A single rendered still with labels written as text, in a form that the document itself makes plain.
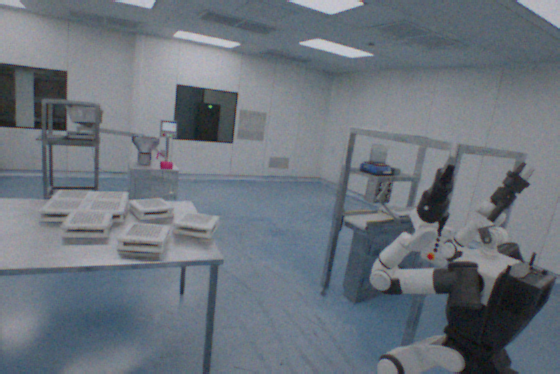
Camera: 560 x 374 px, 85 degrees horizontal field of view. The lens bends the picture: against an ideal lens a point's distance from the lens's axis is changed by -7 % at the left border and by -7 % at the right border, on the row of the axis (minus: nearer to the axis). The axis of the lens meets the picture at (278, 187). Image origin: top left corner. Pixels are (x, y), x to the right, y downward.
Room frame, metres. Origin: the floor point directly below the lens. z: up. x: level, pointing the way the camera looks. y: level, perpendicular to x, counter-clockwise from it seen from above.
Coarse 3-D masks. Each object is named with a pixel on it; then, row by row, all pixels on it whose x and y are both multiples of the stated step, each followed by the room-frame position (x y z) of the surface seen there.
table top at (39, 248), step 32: (0, 224) 1.66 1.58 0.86; (32, 224) 1.72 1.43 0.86; (160, 224) 2.03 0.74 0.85; (0, 256) 1.32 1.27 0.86; (32, 256) 1.37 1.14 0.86; (64, 256) 1.42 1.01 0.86; (96, 256) 1.47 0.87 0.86; (128, 256) 1.52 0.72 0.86; (160, 256) 1.58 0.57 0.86; (192, 256) 1.63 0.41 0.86
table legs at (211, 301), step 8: (184, 272) 2.59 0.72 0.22; (216, 272) 1.66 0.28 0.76; (184, 280) 2.59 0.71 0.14; (216, 280) 1.67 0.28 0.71; (184, 288) 2.60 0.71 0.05; (208, 296) 1.67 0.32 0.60; (208, 304) 1.66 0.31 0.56; (208, 312) 1.65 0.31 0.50; (208, 320) 1.65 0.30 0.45; (208, 328) 1.66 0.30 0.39; (208, 336) 1.66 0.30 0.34; (208, 344) 1.66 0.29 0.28; (208, 352) 1.66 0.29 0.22; (208, 360) 1.66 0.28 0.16; (208, 368) 1.66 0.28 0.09
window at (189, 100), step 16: (176, 96) 6.97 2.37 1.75; (192, 96) 7.14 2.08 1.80; (208, 96) 7.31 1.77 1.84; (224, 96) 7.49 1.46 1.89; (176, 112) 6.98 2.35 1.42; (192, 112) 7.15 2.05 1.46; (208, 112) 7.33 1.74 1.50; (224, 112) 7.51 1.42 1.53; (192, 128) 7.17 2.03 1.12; (208, 128) 7.34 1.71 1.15; (224, 128) 7.52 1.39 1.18
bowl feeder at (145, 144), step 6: (132, 138) 4.25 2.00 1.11; (138, 138) 4.20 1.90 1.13; (144, 138) 4.21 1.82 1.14; (150, 138) 4.55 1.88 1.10; (156, 138) 4.52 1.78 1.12; (138, 144) 4.22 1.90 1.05; (144, 144) 4.22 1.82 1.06; (150, 144) 4.26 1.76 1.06; (156, 144) 4.36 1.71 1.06; (138, 150) 4.30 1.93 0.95; (144, 150) 4.28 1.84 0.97; (150, 150) 4.34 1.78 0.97; (162, 150) 4.42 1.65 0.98; (138, 156) 4.30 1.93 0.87; (144, 156) 4.29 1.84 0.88; (150, 156) 4.36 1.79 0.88; (162, 156) 4.42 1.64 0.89; (138, 162) 4.30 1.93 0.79; (144, 162) 4.29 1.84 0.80; (150, 162) 4.37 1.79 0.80
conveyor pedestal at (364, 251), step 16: (352, 240) 2.94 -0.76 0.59; (368, 240) 2.79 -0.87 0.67; (384, 240) 2.92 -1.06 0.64; (352, 256) 2.91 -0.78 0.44; (368, 256) 2.82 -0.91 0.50; (416, 256) 3.27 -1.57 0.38; (352, 272) 2.87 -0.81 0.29; (368, 272) 2.85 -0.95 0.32; (352, 288) 2.84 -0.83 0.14; (368, 288) 2.88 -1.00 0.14
